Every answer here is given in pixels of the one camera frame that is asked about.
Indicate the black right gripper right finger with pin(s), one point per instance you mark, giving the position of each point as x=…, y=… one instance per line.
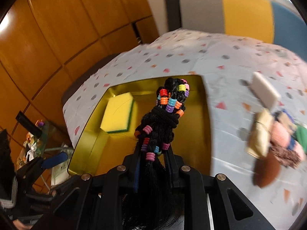
x=191, y=188

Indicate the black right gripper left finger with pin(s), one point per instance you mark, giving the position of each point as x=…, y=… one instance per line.
x=127, y=195

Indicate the white eraser block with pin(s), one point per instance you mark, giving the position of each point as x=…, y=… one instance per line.
x=265, y=91

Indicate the yellow green sponge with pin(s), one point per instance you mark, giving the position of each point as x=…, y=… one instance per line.
x=117, y=114

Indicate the pink knitted sock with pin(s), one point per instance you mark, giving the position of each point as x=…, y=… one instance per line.
x=280, y=137

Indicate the green felt hat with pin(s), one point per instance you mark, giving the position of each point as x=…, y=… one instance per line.
x=301, y=136

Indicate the patterned white tablecloth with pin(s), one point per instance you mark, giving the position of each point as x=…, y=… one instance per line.
x=226, y=64

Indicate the grey yellow blue chair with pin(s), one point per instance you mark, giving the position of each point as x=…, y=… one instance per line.
x=264, y=20

